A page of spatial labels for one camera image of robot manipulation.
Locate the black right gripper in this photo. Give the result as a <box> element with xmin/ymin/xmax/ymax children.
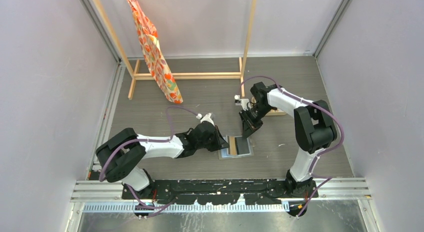
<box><xmin>239</xmin><ymin>104</ymin><xmax>273</xmax><ymax>139</ymax></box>

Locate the grey card holder wallet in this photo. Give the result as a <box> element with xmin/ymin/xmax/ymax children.
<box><xmin>218</xmin><ymin>136</ymin><xmax>254</xmax><ymax>160</ymax></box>

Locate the gold card black stripe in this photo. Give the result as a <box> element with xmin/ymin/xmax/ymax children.
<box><xmin>228</xmin><ymin>136</ymin><xmax>238</xmax><ymax>156</ymax></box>

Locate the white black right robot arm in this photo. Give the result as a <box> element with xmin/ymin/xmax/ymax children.
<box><xmin>234</xmin><ymin>82</ymin><xmax>337</xmax><ymax>197</ymax></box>

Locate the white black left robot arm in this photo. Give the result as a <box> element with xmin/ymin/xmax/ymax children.
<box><xmin>95</xmin><ymin>121</ymin><xmax>230</xmax><ymax>199</ymax></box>

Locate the cream oval tray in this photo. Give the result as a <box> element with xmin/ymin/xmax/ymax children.
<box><xmin>266</xmin><ymin>109</ymin><xmax>287</xmax><ymax>116</ymax></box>

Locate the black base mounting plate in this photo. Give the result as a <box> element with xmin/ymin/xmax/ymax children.
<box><xmin>121</xmin><ymin>179</ymin><xmax>318</xmax><ymax>206</ymax></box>

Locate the floral fabric bag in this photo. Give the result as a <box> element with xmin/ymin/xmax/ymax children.
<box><xmin>127</xmin><ymin>0</ymin><xmax>183</xmax><ymax>104</ymax></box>

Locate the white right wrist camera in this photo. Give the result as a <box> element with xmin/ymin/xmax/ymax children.
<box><xmin>234</xmin><ymin>95</ymin><xmax>252</xmax><ymax>111</ymax></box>

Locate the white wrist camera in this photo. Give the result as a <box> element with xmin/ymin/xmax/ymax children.
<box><xmin>234</xmin><ymin>95</ymin><xmax>252</xmax><ymax>111</ymax></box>
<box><xmin>195</xmin><ymin>113</ymin><xmax>215</xmax><ymax>126</ymax></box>

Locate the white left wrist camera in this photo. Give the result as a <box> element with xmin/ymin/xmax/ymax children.
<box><xmin>195</xmin><ymin>113</ymin><xmax>215</xmax><ymax>126</ymax></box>

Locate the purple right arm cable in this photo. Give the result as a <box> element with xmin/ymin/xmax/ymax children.
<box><xmin>239</xmin><ymin>75</ymin><xmax>345</xmax><ymax>218</ymax></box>

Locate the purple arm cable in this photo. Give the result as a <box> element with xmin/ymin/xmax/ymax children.
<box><xmin>98</xmin><ymin>106</ymin><xmax>203</xmax><ymax>219</ymax></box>
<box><xmin>239</xmin><ymin>75</ymin><xmax>345</xmax><ymax>218</ymax></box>

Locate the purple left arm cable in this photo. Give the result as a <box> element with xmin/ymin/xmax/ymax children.
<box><xmin>98</xmin><ymin>106</ymin><xmax>203</xmax><ymax>219</ymax></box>

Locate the wooden rack frame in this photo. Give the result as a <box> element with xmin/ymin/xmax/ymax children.
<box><xmin>92</xmin><ymin>0</ymin><xmax>257</xmax><ymax>100</ymax></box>

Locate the aluminium front rail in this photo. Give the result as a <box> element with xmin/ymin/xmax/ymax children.
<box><xmin>71</xmin><ymin>178</ymin><xmax>372</xmax><ymax>205</ymax></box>

